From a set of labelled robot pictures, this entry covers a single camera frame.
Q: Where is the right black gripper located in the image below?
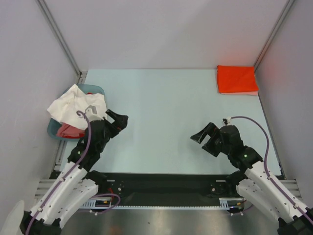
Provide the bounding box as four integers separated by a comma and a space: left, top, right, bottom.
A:
190, 122, 231, 157

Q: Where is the white printed t shirt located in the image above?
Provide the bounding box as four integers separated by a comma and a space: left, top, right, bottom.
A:
47, 84, 108, 130

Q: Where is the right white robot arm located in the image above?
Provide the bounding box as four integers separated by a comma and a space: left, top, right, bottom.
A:
191, 123, 313, 235

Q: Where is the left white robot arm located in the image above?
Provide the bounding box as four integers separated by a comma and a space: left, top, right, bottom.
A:
20, 109, 129, 235

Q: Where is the blue plastic basket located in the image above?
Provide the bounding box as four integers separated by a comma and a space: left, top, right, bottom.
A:
47, 84, 105, 141

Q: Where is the pink t shirt in basket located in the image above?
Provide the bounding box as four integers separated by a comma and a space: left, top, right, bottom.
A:
56, 123, 85, 139

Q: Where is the folded orange t shirt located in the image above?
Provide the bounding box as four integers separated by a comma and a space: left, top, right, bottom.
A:
217, 65, 259, 93

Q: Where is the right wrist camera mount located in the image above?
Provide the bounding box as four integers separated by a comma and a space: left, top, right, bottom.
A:
223, 117, 232, 126

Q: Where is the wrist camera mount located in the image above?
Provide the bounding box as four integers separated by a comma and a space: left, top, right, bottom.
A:
223, 117, 232, 126
85, 105, 103, 122

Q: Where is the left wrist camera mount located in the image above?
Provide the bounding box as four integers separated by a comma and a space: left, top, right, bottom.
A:
85, 105, 103, 122

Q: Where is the left aluminium frame post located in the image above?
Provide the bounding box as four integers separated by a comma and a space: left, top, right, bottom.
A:
35, 0, 82, 77

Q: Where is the aluminium frame post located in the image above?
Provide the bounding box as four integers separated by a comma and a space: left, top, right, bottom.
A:
254, 0, 297, 72
35, 0, 82, 77

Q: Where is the grey slotted cable duct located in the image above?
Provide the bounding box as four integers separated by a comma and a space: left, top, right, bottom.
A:
80, 196, 246, 212

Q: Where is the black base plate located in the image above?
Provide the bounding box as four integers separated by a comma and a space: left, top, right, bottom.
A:
91, 171, 246, 201

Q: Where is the right aluminium frame post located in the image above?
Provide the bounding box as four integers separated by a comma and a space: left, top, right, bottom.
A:
254, 0, 297, 72

